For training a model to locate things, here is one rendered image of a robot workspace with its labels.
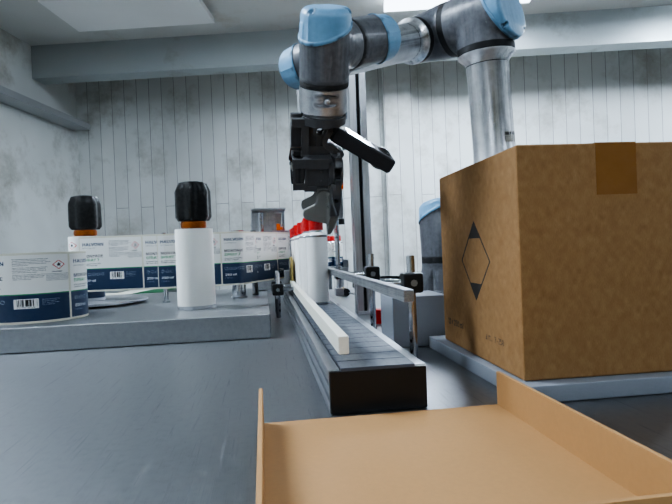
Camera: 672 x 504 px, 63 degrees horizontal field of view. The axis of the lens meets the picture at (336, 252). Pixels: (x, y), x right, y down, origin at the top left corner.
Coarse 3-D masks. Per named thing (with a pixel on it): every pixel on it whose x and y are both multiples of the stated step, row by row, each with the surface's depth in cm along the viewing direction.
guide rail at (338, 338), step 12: (300, 288) 133; (300, 300) 120; (312, 300) 102; (312, 312) 91; (324, 312) 82; (324, 324) 73; (336, 324) 69; (336, 336) 61; (336, 348) 61; (348, 348) 60
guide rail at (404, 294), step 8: (336, 272) 116; (344, 272) 106; (352, 280) 95; (360, 280) 88; (368, 280) 81; (376, 280) 78; (368, 288) 81; (376, 288) 75; (384, 288) 70; (392, 288) 66; (400, 288) 63; (408, 288) 62; (392, 296) 66; (400, 296) 62; (408, 296) 61
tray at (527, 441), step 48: (288, 432) 54; (336, 432) 53; (384, 432) 52; (432, 432) 52; (480, 432) 51; (528, 432) 51; (576, 432) 45; (288, 480) 43; (336, 480) 42; (384, 480) 42; (432, 480) 41; (480, 480) 41; (528, 480) 41; (576, 480) 40; (624, 480) 39
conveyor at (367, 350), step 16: (336, 320) 99; (352, 320) 98; (320, 336) 82; (352, 336) 81; (368, 336) 80; (336, 352) 69; (352, 352) 69; (368, 352) 68; (384, 352) 68; (352, 368) 60; (368, 368) 60
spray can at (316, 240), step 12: (312, 228) 128; (312, 240) 127; (324, 240) 128; (312, 252) 127; (324, 252) 128; (312, 264) 127; (324, 264) 128; (312, 276) 127; (324, 276) 127; (312, 288) 127; (324, 288) 127; (324, 300) 127
